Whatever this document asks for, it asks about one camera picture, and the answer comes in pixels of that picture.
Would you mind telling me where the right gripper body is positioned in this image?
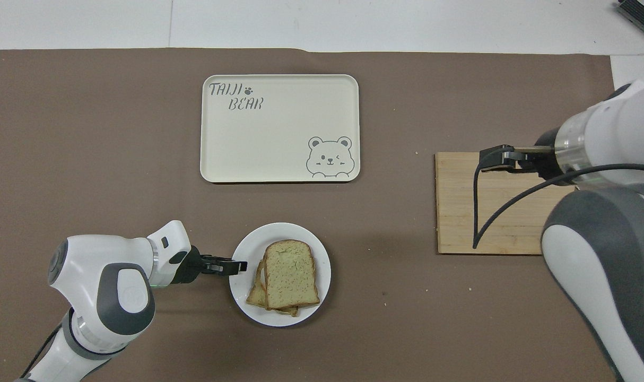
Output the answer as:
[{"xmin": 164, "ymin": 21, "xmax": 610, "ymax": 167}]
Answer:
[{"xmin": 515, "ymin": 129, "xmax": 562, "ymax": 181}]

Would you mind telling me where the white round plate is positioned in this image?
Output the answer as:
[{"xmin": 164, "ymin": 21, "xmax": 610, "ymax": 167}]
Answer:
[{"xmin": 229, "ymin": 222, "xmax": 332, "ymax": 327}]

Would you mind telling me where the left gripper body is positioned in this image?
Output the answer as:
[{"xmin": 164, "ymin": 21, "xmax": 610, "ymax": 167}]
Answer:
[{"xmin": 172, "ymin": 245, "xmax": 217, "ymax": 285}]

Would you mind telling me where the cream tray with bear print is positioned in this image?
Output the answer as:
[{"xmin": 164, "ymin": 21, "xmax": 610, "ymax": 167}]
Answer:
[{"xmin": 200, "ymin": 74, "xmax": 361, "ymax": 184}]

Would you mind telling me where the toast bread slice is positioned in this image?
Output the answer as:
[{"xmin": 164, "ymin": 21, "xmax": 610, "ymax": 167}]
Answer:
[
  {"xmin": 246, "ymin": 259, "xmax": 300, "ymax": 318},
  {"xmin": 262, "ymin": 240, "xmax": 321, "ymax": 310}
]

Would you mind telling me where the black cable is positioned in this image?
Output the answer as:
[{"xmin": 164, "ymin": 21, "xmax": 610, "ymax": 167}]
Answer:
[
  {"xmin": 472, "ymin": 162, "xmax": 644, "ymax": 250},
  {"xmin": 19, "ymin": 323, "xmax": 64, "ymax": 380}
]

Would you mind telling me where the wooden cutting board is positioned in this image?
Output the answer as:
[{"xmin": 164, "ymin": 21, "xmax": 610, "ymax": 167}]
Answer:
[{"xmin": 435, "ymin": 152, "xmax": 577, "ymax": 255}]

